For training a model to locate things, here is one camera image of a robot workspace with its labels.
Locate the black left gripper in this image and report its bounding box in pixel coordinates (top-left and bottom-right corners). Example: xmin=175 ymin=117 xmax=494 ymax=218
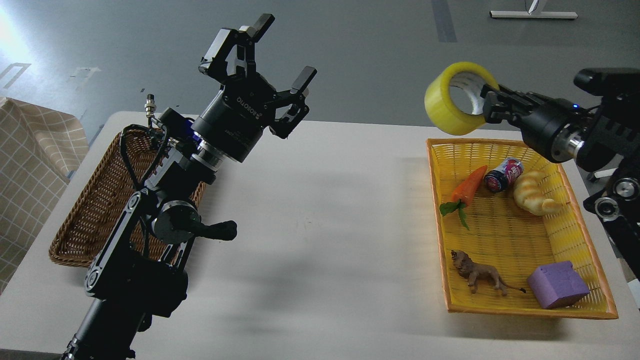
xmin=191 ymin=13 xmax=318 ymax=163

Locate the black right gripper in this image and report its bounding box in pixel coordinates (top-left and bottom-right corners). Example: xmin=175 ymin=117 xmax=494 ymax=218
xmin=480 ymin=84 xmax=593 ymax=164

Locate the yellow tape roll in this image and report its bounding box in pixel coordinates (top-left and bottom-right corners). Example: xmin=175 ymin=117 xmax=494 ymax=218
xmin=423 ymin=61 xmax=499 ymax=136

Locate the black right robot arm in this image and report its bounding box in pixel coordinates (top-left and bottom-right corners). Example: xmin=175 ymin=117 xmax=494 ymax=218
xmin=480 ymin=67 xmax=640 ymax=276

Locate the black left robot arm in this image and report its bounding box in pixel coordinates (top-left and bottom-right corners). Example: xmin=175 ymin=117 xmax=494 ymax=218
xmin=61 ymin=13 xmax=317 ymax=360

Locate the small purple can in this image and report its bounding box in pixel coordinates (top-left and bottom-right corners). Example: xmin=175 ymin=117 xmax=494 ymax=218
xmin=484 ymin=157 xmax=524 ymax=193

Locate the white stand base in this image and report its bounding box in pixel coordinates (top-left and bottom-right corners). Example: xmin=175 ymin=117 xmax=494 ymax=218
xmin=489 ymin=0 xmax=579 ymax=21

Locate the toy croissant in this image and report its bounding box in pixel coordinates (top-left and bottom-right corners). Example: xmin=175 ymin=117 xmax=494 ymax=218
xmin=513 ymin=170 xmax=569 ymax=216

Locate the orange toy carrot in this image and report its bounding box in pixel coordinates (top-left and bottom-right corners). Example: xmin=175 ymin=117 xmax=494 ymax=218
xmin=438 ymin=165 xmax=489 ymax=231

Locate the white table leg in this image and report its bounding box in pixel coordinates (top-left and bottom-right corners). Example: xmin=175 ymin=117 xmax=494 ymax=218
xmin=586 ymin=168 xmax=618 ymax=183

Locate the yellow wicker basket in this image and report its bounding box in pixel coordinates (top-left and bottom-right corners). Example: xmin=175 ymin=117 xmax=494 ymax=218
xmin=426 ymin=137 xmax=618 ymax=320

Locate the brown wicker basket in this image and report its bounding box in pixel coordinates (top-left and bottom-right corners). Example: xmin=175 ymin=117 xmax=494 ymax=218
xmin=49 ymin=127 xmax=206 ymax=268

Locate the brown toy lion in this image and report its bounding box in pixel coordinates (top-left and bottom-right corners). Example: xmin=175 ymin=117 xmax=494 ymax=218
xmin=450 ymin=249 xmax=527 ymax=296

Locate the purple foam block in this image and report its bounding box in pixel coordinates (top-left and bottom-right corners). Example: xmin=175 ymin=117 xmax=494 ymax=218
xmin=526 ymin=260 xmax=590 ymax=310

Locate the beige checkered cloth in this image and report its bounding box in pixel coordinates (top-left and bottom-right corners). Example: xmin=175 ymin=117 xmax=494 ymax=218
xmin=0 ymin=96 xmax=89 ymax=291

